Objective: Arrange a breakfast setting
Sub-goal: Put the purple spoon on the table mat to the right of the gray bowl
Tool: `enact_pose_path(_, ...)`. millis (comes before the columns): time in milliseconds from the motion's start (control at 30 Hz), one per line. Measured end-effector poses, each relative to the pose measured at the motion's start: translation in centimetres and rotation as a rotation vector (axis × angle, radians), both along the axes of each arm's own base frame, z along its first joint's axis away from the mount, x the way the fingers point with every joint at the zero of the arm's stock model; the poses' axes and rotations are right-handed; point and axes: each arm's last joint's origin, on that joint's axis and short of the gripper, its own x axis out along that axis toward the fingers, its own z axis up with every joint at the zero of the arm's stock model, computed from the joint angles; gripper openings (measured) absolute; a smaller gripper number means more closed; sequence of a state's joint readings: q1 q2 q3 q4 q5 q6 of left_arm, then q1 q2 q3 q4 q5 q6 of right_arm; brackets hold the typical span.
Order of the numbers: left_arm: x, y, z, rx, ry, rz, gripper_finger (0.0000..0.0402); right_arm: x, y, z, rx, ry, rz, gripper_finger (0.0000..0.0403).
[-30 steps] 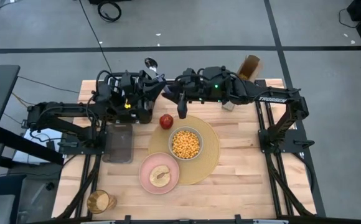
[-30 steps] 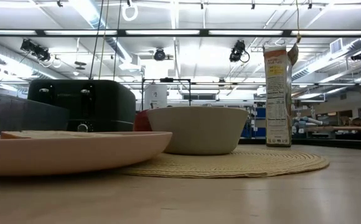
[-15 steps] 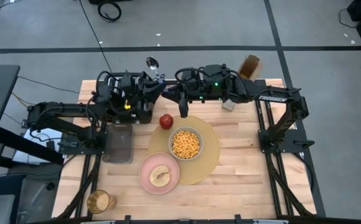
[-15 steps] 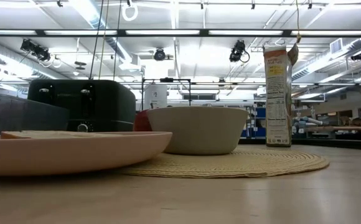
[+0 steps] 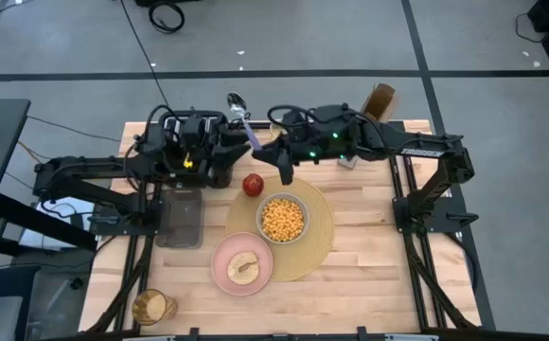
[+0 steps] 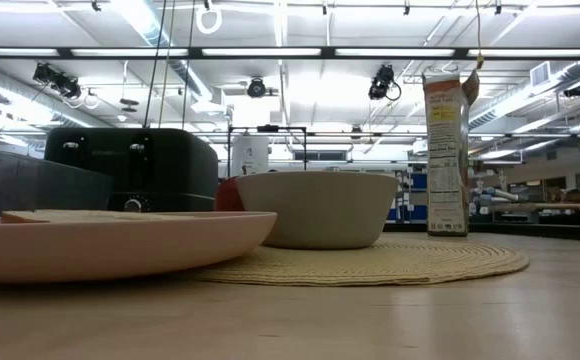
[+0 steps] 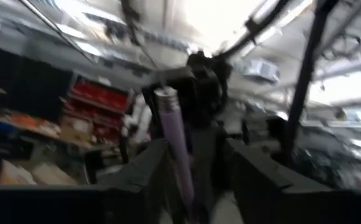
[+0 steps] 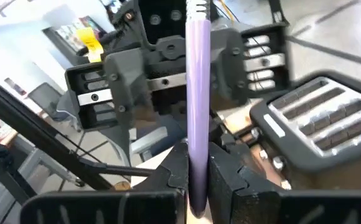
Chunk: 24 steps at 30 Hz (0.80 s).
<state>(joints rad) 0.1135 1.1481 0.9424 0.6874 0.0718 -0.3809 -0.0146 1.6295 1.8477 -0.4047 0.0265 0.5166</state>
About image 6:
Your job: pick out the sliced bagel half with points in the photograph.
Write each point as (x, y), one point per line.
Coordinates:
(95, 216)

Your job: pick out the pink round plate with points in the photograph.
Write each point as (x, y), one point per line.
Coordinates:
(120, 245)

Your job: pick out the red yellow apple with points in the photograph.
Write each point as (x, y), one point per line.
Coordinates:
(227, 195)

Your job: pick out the yellow Panda Puffs cereal box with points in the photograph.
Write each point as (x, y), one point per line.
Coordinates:
(445, 165)

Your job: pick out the black four-slot toaster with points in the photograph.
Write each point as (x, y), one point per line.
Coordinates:
(170, 165)

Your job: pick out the white cylindrical container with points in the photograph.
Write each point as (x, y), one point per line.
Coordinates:
(249, 155)

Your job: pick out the black bar with light strips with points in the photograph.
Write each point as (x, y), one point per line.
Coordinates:
(195, 52)

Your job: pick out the grey ceramic bowl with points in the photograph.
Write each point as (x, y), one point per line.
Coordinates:
(320, 210)

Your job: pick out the round woven yellow placemat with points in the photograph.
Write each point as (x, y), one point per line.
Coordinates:
(395, 265)

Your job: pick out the blue storage bins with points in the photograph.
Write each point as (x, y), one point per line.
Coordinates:
(417, 182)

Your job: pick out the white air vent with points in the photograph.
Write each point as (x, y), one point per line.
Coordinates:
(540, 74)

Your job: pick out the black hanging camera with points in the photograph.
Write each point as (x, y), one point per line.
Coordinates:
(256, 88)
(57, 80)
(381, 82)
(575, 90)

